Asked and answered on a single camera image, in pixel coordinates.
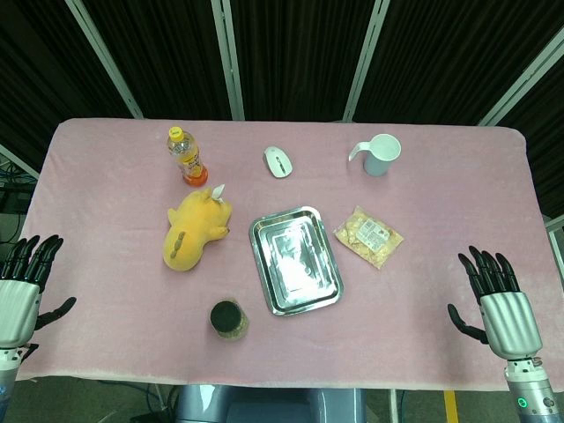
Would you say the clear snack bag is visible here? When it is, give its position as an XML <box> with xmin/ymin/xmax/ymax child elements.
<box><xmin>333</xmin><ymin>205</ymin><xmax>405</xmax><ymax>270</ymax></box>

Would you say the pink tablecloth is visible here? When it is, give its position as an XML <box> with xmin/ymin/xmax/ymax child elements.
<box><xmin>15</xmin><ymin>117</ymin><xmax>564</xmax><ymax>393</ymax></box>

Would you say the stainless steel tray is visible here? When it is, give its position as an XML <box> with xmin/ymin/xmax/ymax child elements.
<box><xmin>249</xmin><ymin>204</ymin><xmax>345</xmax><ymax>317</ymax></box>

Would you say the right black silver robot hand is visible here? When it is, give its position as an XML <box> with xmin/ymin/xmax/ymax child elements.
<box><xmin>447</xmin><ymin>245</ymin><xmax>544</xmax><ymax>360</ymax></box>

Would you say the grey metal frame post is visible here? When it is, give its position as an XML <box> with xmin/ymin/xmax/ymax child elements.
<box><xmin>544</xmin><ymin>214</ymin><xmax>564</xmax><ymax>248</ymax></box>
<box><xmin>64</xmin><ymin>0</ymin><xmax>145</xmax><ymax>120</ymax></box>
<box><xmin>0</xmin><ymin>143</ymin><xmax>41</xmax><ymax>181</ymax></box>
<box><xmin>478</xmin><ymin>29</ymin><xmax>564</xmax><ymax>127</ymax></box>
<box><xmin>342</xmin><ymin>0</ymin><xmax>391</xmax><ymax>122</ymax></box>
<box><xmin>210</xmin><ymin>0</ymin><xmax>246</xmax><ymax>122</ymax></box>

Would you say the white mug with handle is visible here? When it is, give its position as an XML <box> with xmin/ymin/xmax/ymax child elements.
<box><xmin>348</xmin><ymin>133</ymin><xmax>403</xmax><ymax>177</ymax></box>

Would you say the blue cable bundle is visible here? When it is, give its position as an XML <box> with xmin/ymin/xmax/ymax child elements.
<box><xmin>0</xmin><ymin>162</ymin><xmax>36</xmax><ymax>189</ymax></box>

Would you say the orange drink bottle yellow cap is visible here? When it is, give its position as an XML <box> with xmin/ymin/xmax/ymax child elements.
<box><xmin>166</xmin><ymin>126</ymin><xmax>210</xmax><ymax>186</ymax></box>

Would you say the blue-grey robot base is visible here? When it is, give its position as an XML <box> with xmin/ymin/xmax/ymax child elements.
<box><xmin>174</xmin><ymin>384</ymin><xmax>367</xmax><ymax>423</ymax></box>

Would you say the white computer mouse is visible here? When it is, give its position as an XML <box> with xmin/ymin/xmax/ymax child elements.
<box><xmin>263</xmin><ymin>145</ymin><xmax>295</xmax><ymax>179</ymax></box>

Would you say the yellow plush toy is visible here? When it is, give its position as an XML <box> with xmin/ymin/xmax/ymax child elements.
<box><xmin>162</xmin><ymin>182</ymin><xmax>234</xmax><ymax>271</ymax></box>

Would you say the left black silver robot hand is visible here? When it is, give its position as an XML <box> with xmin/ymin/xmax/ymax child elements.
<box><xmin>0</xmin><ymin>234</ymin><xmax>78</xmax><ymax>352</ymax></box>

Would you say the jar with dark lid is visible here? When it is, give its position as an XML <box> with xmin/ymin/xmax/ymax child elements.
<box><xmin>209</xmin><ymin>299</ymin><xmax>251</xmax><ymax>341</ymax></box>

